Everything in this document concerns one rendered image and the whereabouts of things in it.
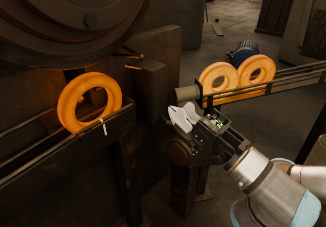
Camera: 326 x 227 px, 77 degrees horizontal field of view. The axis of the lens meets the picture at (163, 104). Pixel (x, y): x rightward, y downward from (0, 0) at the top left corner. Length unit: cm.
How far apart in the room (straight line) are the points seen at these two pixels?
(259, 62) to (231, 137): 44
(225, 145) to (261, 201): 13
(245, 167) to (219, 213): 80
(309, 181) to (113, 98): 54
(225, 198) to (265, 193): 84
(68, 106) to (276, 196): 49
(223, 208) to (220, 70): 78
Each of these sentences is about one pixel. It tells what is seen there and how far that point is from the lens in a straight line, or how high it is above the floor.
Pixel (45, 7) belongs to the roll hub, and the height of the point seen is 102.
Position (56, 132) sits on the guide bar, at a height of 70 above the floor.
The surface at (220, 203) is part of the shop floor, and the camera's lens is 128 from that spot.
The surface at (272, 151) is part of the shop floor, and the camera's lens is 166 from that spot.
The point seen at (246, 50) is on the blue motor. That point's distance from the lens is 247.
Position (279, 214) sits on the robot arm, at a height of 68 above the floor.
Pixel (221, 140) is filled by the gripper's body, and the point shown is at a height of 76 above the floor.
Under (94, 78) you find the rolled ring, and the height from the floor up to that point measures 83.
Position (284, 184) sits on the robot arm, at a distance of 48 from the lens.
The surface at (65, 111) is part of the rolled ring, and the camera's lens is 55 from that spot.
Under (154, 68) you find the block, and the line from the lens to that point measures 67.
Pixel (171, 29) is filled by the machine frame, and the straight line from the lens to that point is 85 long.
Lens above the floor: 107
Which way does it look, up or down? 34 degrees down
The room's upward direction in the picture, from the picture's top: straight up
